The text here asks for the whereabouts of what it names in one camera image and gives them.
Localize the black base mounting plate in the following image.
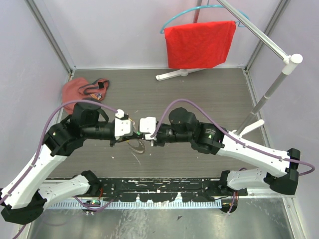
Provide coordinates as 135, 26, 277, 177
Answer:
98, 178, 249, 203

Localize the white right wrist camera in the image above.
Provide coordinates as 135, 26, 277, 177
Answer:
139, 117, 157, 140

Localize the large keyring with yellow grip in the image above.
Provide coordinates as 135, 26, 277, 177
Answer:
127, 139, 146, 154

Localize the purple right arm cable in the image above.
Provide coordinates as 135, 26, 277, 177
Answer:
153, 99, 316, 176

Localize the red cloth on hanger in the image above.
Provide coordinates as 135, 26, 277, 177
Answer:
164, 21, 236, 69

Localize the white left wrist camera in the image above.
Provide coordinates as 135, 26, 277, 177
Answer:
114, 109, 134, 139

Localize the teal clothes hanger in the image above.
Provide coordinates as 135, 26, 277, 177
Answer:
159, 4, 251, 35

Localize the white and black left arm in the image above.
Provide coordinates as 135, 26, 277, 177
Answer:
0, 99, 140, 225

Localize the crumpled dusty red garment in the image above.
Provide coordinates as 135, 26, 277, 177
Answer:
62, 77, 110, 103

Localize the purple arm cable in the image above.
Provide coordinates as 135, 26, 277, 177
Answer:
0, 98, 120, 239
153, 99, 316, 176

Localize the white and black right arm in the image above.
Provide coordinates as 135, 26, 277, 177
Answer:
139, 107, 300, 196

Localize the slotted grey cable duct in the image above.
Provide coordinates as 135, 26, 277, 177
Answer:
49, 199, 222, 210

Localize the white garment rack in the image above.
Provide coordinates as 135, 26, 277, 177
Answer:
160, 0, 303, 135

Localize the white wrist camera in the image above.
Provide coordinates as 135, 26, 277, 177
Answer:
114, 109, 134, 139
139, 117, 157, 140

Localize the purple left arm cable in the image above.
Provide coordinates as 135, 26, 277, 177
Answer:
0, 98, 120, 239

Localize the aluminium frame post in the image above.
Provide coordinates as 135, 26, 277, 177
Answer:
25, 0, 76, 75

